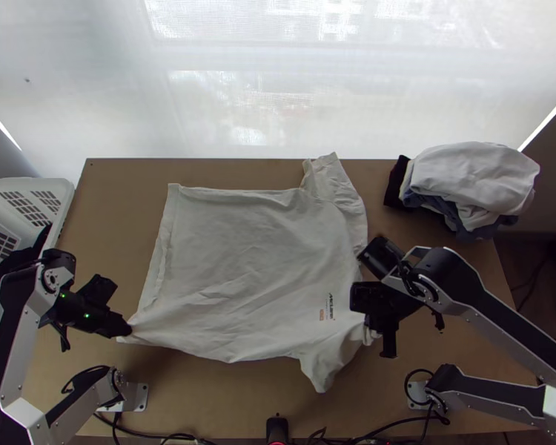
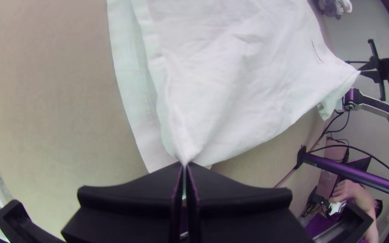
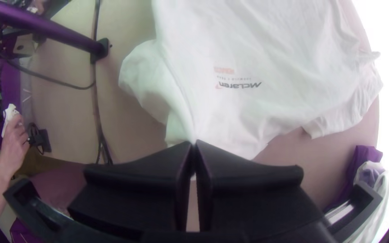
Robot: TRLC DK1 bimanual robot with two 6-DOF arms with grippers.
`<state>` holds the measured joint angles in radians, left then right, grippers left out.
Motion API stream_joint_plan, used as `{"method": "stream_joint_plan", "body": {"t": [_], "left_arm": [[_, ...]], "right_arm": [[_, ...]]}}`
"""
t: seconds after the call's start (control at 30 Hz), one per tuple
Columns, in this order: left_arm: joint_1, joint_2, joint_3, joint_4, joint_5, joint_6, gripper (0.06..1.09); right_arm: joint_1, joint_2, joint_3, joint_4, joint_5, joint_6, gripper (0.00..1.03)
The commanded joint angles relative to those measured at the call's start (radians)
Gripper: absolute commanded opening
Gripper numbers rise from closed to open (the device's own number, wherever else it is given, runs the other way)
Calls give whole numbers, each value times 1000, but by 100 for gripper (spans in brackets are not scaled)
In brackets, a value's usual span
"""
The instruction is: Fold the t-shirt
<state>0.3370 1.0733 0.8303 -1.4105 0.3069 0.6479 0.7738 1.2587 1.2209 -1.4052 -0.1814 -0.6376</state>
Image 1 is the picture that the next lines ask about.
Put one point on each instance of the white laundry basket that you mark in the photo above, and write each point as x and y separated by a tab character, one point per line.
23	204

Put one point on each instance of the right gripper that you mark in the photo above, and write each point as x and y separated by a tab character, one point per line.
396	308

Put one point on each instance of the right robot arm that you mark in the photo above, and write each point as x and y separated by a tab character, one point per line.
491	313

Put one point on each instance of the pile of folded clothes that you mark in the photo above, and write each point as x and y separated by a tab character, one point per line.
472	185

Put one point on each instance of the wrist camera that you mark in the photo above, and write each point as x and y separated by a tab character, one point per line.
365	296
99	289

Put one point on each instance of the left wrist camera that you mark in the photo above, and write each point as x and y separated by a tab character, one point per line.
99	289

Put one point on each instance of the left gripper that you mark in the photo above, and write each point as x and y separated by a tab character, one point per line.
111	323

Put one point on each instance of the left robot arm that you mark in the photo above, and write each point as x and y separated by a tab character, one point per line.
11	347

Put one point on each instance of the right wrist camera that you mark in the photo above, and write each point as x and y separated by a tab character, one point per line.
365	296

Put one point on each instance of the white t-shirt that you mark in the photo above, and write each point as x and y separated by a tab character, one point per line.
250	259

